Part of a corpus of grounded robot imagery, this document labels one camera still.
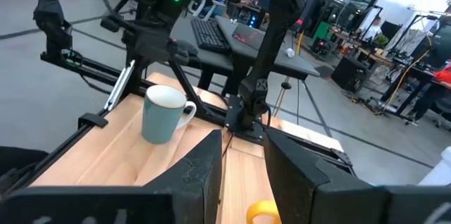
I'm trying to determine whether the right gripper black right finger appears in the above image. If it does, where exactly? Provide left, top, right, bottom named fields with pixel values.
left=263, top=127, right=332, bottom=224

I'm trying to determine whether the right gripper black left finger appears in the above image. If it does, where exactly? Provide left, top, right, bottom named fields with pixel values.
left=144, top=128, right=223, bottom=224

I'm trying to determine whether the orange mug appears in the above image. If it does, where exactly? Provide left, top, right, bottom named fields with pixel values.
left=246, top=199, right=283, bottom=224

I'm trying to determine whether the pale teal mug white handle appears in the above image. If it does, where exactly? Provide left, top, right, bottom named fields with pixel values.
left=140, top=85, right=197, bottom=145

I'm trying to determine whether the black tripod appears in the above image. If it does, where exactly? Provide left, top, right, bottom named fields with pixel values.
left=274, top=78, right=334, bottom=137

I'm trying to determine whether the dark grey desk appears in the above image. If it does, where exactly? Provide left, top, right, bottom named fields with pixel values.
left=168, top=15, right=321, bottom=99

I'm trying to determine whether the black cabinet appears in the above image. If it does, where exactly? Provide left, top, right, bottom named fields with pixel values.
left=330, top=56, right=371, bottom=93

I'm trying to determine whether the black computer mouse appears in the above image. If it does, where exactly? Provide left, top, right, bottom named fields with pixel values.
left=168, top=39, right=199, bottom=57

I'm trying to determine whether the wooden workbench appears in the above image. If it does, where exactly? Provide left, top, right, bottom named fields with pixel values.
left=330, top=30, right=395, bottom=68

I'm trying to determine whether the black keyboard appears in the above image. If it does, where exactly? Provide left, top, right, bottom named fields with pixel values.
left=190, top=18, right=232, bottom=55

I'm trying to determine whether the black work table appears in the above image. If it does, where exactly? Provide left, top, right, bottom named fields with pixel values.
left=380, top=64, right=451, bottom=119

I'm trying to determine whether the white office chair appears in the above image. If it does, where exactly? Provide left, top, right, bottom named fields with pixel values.
left=190, top=0, right=228, bottom=20

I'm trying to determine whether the black aluminium table frame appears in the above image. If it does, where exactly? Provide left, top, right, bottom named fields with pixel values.
left=0, top=50, right=355, bottom=200

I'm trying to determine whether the yellow cable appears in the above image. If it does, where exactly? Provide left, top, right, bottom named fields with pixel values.
left=383, top=49, right=433, bottom=112
left=276, top=30, right=304, bottom=116

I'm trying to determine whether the black jointed upright post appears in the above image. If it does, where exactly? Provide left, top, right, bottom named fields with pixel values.
left=32, top=0, right=74, bottom=63

